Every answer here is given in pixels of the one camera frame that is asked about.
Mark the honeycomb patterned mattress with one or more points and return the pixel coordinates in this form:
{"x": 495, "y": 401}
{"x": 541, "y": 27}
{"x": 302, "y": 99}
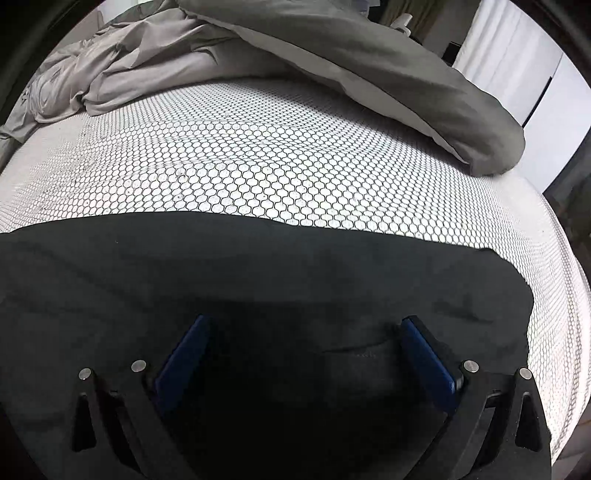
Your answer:
{"x": 277, "y": 161}

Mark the white curtain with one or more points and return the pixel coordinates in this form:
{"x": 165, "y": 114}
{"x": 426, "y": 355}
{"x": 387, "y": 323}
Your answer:
{"x": 503, "y": 41}

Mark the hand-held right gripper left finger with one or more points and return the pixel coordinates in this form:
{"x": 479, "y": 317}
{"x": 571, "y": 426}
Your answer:
{"x": 182, "y": 364}

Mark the grey duvet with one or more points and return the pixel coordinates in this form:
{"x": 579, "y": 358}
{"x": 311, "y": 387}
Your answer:
{"x": 346, "y": 64}

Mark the black pants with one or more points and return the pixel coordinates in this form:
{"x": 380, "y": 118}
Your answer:
{"x": 231, "y": 272}

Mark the white chair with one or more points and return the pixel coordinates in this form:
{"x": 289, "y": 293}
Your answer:
{"x": 402, "y": 24}

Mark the brown curtain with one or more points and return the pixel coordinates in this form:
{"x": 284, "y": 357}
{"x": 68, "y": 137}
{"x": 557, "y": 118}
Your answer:
{"x": 392, "y": 8}

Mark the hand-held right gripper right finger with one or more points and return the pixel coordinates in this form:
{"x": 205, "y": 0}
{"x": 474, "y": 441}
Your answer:
{"x": 429, "y": 364}

